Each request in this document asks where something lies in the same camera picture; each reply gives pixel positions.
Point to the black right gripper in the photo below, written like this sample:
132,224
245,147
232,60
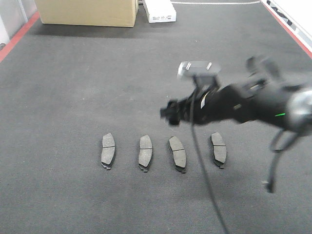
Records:
235,101

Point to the brake pad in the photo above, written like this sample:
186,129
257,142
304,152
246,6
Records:
219,149
145,153
178,153
108,151

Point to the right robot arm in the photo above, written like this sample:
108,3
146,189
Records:
263,96

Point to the red framed conveyor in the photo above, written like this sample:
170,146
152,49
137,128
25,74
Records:
62,88

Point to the white small box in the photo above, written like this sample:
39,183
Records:
159,11

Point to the cardboard box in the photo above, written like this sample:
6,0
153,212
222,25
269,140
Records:
111,13

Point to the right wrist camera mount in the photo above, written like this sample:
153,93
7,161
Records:
201,72

